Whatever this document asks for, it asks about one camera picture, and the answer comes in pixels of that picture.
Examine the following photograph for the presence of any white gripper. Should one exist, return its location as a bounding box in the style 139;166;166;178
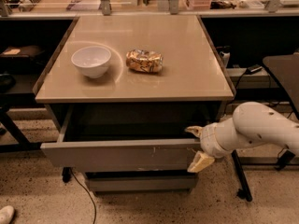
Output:
185;123;234;173

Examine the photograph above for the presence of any grey top drawer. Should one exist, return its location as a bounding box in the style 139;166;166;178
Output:
41;104;200;173

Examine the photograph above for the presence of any grey drawer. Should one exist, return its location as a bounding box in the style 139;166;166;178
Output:
41;104;200;173
85;174;198;192

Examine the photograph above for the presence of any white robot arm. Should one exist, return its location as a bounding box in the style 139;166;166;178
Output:
185;102;299;173

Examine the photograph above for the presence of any grey drawer cabinet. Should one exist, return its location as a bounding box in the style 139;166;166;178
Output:
36;15;235;194

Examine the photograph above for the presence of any grey bottom drawer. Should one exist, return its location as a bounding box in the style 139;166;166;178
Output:
85;174;198;192

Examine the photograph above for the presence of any black table leg bar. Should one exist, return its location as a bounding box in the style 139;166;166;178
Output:
232;150;252;202

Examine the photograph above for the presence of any black phone device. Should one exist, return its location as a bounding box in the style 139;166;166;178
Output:
246;64;262;75

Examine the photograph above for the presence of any crumpled gold snack bag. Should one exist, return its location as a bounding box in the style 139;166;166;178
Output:
126;49;163;73

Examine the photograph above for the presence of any dark round stool seat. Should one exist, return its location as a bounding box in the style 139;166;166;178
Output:
263;54;299;119

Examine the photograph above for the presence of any white bowl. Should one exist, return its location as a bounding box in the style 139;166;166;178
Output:
71;46;111;78

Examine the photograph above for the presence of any white shoe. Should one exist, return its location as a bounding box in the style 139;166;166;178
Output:
0;205;15;224

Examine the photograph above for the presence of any black floor cable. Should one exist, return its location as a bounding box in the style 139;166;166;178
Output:
68;168;98;224

